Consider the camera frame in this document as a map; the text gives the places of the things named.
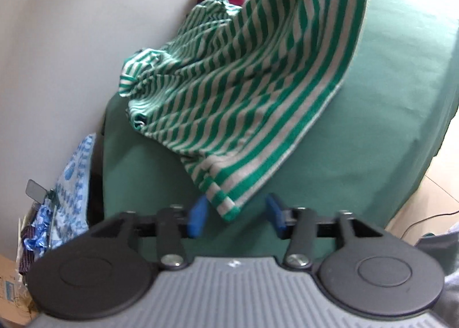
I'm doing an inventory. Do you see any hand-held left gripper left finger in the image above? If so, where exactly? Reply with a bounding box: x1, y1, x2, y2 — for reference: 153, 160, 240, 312
91, 195, 209, 271

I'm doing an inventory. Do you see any green striped shirt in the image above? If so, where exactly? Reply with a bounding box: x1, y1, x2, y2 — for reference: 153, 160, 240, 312
118, 0, 370, 223

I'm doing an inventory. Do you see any green tablecloth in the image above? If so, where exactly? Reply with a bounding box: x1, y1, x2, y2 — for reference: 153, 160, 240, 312
102, 0, 459, 268

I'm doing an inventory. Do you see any dark flat card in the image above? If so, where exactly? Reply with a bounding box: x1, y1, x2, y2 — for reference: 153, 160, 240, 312
26, 179, 46, 203

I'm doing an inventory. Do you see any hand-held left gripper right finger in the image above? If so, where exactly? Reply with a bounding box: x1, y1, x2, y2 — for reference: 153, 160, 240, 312
264, 192, 386, 271

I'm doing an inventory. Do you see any cardboard box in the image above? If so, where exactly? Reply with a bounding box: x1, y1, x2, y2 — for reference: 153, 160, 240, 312
0, 254, 36, 327

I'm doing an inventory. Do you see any grey cloth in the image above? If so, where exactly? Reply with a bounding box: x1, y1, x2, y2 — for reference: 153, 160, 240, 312
416, 222, 459, 328

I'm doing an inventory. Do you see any blue patterned towel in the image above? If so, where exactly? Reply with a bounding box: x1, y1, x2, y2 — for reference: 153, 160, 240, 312
46, 134, 97, 251

